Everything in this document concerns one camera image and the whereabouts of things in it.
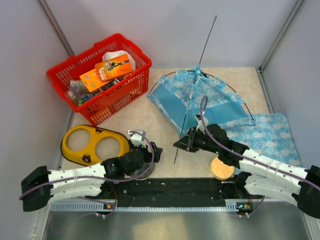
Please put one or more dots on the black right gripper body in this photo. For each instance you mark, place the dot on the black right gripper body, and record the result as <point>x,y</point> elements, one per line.
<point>200,141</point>

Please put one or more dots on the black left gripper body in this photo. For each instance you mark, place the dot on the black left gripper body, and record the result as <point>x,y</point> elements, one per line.
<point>148,156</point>

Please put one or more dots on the blue patterned pet tent fabric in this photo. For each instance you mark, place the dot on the blue patterned pet tent fabric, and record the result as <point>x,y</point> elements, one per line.
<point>195,100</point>

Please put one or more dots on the thin black tent pole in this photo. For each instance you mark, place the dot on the thin black tent pole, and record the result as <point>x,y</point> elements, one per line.
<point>194,80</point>

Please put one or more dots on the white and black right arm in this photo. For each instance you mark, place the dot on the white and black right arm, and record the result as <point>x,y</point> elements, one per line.
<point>260,175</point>

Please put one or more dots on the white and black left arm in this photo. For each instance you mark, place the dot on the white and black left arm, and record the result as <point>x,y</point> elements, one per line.
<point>43,186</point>

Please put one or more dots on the stainless steel pet bowl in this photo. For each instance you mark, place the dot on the stainless steel pet bowl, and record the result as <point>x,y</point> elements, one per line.
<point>144,172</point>

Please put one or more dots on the blue patterned tent mat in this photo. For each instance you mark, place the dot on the blue patterned tent mat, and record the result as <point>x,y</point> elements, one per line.
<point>267,134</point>

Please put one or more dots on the orange round lid jar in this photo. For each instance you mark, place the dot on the orange round lid jar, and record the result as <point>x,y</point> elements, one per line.
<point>220,170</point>

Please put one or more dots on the red plastic shopping basket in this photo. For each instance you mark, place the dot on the red plastic shopping basket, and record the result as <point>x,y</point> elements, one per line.
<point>105,104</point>

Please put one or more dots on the black instant noodle cup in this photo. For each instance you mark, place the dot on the black instant noodle cup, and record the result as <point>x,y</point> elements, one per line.
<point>111,84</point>

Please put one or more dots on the blue green scouring pad pack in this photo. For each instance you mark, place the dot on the blue green scouring pad pack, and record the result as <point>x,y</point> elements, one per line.
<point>83,100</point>

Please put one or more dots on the clear plastic bottle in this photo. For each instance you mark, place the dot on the clear plastic bottle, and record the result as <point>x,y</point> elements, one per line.
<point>75,93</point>

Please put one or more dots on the orange Scrub Daddy sponge pack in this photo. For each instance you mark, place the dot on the orange Scrub Daddy sponge pack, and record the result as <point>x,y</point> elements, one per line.
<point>92,81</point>

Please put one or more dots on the orange Gillette razor box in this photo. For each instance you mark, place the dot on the orange Gillette razor box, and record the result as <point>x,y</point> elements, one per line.
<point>113,68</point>

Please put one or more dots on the white plastic bag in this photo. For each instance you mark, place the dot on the white plastic bag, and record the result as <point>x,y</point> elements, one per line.
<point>113,54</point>

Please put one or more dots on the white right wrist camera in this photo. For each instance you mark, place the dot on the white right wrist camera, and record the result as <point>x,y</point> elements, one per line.
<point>200,125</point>

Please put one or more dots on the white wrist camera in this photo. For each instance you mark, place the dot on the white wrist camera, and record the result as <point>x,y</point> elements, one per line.
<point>200,125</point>
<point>137,137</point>

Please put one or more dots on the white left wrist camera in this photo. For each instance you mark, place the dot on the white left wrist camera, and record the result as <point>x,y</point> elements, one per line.
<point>137,137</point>

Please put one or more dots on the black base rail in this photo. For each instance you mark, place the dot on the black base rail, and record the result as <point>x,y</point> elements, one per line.
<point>172,192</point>

